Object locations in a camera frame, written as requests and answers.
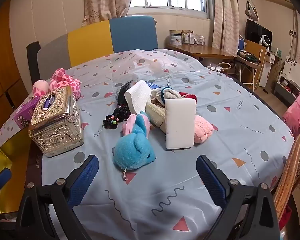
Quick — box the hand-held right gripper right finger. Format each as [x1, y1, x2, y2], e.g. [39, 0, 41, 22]
[196, 154, 280, 240]

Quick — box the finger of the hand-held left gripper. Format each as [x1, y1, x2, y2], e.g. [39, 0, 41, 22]
[0, 167, 13, 196]

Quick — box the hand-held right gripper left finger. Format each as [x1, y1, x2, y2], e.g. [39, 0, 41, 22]
[15, 154, 100, 240]

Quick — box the pink towel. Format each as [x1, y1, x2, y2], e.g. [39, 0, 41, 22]
[194, 115, 215, 144]

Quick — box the beige mesh roll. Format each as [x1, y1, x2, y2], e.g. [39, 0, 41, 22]
[145, 100, 167, 132]

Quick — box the patterned light blue tablecloth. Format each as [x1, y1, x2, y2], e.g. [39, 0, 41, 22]
[0, 48, 294, 240]

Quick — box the blue plush toy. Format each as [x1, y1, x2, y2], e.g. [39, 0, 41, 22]
[112, 114, 157, 172]

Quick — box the ornate silver tissue box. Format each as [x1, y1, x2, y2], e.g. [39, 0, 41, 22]
[28, 85, 85, 158]

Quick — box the white foam block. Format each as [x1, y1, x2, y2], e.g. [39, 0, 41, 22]
[165, 98, 197, 151]

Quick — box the purple cardboard box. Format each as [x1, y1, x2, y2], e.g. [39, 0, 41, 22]
[13, 96, 42, 130]

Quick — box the light pink plush toy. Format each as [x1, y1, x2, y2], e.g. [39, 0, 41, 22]
[122, 114, 150, 138]

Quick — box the wicker chair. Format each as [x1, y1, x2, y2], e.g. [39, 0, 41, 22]
[272, 133, 300, 223]

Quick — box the white folded cloth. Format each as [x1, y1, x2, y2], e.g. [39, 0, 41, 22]
[124, 79, 155, 114]

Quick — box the black wig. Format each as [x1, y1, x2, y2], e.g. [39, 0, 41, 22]
[116, 80, 137, 105]

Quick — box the pink spotted plush toy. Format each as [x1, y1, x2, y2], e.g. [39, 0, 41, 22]
[32, 68, 82, 98]

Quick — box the pink blanket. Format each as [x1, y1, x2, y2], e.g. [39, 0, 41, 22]
[282, 90, 300, 140]

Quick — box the low grey cabinet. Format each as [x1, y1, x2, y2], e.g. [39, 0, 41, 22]
[274, 72, 300, 103]

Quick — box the orange wooden wardrobe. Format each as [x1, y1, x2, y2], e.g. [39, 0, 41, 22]
[0, 0, 28, 135]

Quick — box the wooden desk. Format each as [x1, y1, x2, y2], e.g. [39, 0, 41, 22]
[165, 36, 234, 60]

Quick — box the white cabinet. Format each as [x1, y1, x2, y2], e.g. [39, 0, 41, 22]
[260, 50, 282, 88]

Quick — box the wooden folding chair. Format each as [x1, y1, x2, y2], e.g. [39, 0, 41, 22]
[236, 34, 267, 90]

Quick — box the white leaf print board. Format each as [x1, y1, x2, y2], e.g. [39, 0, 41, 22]
[282, 55, 299, 80]

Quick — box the small carton box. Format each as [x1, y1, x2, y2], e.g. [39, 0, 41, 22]
[182, 30, 193, 45]

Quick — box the large tin can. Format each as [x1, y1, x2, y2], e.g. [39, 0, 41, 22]
[169, 29, 182, 46]

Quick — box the white round fan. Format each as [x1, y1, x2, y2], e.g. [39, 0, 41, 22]
[259, 34, 272, 52]

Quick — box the black monitor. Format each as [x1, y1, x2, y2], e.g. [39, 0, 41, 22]
[245, 19, 273, 52]

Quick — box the beige patterned curtain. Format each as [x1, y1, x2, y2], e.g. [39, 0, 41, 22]
[82, 0, 133, 27]
[211, 0, 240, 58]

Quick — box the black hair ties bundle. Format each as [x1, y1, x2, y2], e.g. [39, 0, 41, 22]
[103, 104, 132, 130]

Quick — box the white cable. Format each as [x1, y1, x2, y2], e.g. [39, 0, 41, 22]
[206, 62, 232, 73]

